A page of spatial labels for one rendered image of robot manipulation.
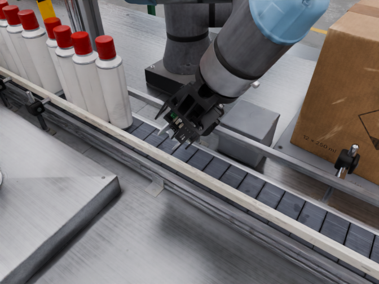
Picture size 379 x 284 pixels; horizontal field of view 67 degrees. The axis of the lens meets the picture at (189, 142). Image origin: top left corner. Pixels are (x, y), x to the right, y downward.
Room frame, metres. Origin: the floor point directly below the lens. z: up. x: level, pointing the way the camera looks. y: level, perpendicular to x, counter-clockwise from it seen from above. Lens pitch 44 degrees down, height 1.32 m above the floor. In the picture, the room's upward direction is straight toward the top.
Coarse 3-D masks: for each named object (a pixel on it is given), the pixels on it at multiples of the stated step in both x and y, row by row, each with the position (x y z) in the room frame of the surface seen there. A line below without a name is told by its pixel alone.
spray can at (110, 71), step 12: (108, 36) 0.52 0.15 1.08; (108, 48) 0.50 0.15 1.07; (96, 60) 0.50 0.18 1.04; (108, 60) 0.50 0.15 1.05; (120, 60) 0.51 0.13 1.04; (108, 72) 0.48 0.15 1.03; (120, 72) 0.50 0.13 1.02; (108, 84) 0.48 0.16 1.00; (120, 84) 0.49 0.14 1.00; (108, 96) 0.49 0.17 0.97; (120, 96) 0.49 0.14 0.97; (108, 108) 0.49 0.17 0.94; (120, 108) 0.49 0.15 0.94; (120, 120) 0.49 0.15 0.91; (132, 120) 0.51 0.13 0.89
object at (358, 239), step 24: (168, 144) 0.44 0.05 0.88; (168, 168) 0.37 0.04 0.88; (216, 168) 0.37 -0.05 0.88; (240, 168) 0.37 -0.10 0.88; (216, 192) 0.32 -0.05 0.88; (264, 192) 0.32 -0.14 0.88; (288, 192) 0.32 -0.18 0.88; (288, 216) 0.26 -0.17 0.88; (312, 216) 0.26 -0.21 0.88; (336, 216) 0.26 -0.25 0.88; (336, 240) 0.22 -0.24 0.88; (360, 240) 0.22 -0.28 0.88
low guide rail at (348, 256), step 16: (16, 80) 0.65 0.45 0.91; (48, 96) 0.57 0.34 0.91; (80, 112) 0.51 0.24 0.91; (112, 128) 0.45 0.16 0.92; (144, 144) 0.41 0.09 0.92; (160, 160) 0.38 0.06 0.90; (176, 160) 0.36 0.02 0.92; (192, 176) 0.33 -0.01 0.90; (208, 176) 0.32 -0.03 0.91; (224, 192) 0.30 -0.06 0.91; (240, 192) 0.29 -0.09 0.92; (256, 208) 0.26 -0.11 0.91; (272, 208) 0.26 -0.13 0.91; (288, 224) 0.23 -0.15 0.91; (320, 240) 0.20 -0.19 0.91; (336, 256) 0.19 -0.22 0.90; (352, 256) 0.18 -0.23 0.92; (368, 272) 0.16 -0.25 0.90
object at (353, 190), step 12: (132, 96) 0.52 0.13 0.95; (144, 96) 0.50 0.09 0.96; (168, 108) 0.46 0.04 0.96; (216, 132) 0.40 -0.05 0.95; (228, 132) 0.39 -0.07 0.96; (240, 144) 0.37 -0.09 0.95; (252, 144) 0.36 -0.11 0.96; (276, 156) 0.33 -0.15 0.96; (288, 156) 0.33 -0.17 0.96; (300, 168) 0.31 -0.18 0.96; (312, 168) 0.30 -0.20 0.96; (324, 180) 0.29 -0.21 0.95; (336, 180) 0.28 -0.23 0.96; (348, 192) 0.26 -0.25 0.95; (360, 192) 0.26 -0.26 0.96; (372, 192) 0.26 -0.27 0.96; (372, 204) 0.24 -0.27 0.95
